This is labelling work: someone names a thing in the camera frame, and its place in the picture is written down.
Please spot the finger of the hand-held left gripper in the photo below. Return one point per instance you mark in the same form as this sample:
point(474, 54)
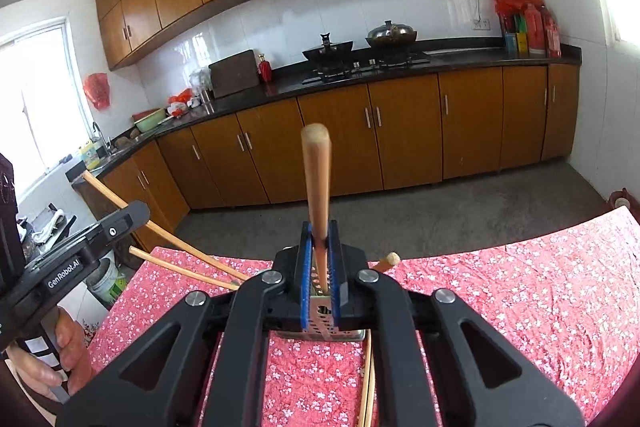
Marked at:
point(125, 219)

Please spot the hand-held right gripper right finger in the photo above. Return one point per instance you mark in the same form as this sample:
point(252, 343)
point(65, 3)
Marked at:
point(336, 292)

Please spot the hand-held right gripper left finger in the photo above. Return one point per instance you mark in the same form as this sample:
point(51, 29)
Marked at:
point(304, 292)

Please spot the perforated metal chopstick holder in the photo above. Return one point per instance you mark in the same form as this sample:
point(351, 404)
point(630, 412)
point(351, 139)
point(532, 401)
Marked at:
point(345, 336)

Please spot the wooden chopstick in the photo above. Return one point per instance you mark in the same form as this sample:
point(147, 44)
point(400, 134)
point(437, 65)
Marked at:
point(371, 372)
point(386, 262)
point(185, 269)
point(364, 397)
point(200, 254)
point(316, 182)

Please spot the person's left hand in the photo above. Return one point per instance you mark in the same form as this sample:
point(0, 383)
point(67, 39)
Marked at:
point(75, 347)

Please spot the white paint bucket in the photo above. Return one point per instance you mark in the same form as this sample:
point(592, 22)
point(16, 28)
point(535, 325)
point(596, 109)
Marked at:
point(107, 287)

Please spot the steel sink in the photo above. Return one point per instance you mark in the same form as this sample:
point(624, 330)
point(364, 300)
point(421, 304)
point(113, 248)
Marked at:
point(117, 153)

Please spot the yellow detergent bottle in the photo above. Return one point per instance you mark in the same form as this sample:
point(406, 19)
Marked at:
point(90, 157)

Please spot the chrome faucet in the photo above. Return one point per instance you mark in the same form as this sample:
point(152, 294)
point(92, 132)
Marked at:
point(103, 142)

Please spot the green basin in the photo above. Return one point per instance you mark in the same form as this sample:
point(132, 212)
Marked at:
point(150, 123)

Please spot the red and white bag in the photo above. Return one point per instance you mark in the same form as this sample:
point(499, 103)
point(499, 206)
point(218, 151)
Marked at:
point(180, 99)

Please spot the hanging red plastic bag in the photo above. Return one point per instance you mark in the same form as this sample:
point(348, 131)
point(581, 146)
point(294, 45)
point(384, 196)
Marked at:
point(97, 89)

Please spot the large bright window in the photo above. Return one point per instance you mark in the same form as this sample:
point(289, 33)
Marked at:
point(40, 107)

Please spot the red floral tablecloth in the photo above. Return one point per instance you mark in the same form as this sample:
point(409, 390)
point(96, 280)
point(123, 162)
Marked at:
point(500, 297)

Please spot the wooden base cabinets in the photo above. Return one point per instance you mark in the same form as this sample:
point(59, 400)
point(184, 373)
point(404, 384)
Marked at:
point(400, 132)

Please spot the dark cutting board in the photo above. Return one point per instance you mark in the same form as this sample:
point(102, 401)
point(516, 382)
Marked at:
point(232, 74)

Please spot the small red bottle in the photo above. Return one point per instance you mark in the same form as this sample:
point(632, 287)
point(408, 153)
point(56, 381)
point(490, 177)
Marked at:
point(265, 71)

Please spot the black gas stove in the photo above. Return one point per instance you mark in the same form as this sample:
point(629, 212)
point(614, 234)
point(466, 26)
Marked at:
point(360, 68)

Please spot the black wok with lid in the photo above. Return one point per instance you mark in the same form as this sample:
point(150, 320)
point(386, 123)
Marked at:
point(327, 52)

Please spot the steel wok with lid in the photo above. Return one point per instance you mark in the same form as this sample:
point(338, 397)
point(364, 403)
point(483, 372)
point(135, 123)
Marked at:
point(390, 32)

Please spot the black stone countertop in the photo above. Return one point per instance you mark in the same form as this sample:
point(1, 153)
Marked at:
point(475, 57)

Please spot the dark wooden chair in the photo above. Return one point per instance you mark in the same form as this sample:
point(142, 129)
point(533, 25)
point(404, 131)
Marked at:
point(617, 199)

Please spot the colourful box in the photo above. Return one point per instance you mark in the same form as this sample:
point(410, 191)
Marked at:
point(515, 42)

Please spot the large red jug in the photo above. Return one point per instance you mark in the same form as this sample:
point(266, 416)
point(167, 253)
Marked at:
point(535, 32)

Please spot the tall red bottle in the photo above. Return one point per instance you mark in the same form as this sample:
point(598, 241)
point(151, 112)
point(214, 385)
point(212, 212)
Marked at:
point(553, 37)

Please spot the white wall socket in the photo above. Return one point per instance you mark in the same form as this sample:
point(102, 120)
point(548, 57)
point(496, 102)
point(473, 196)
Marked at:
point(481, 24)

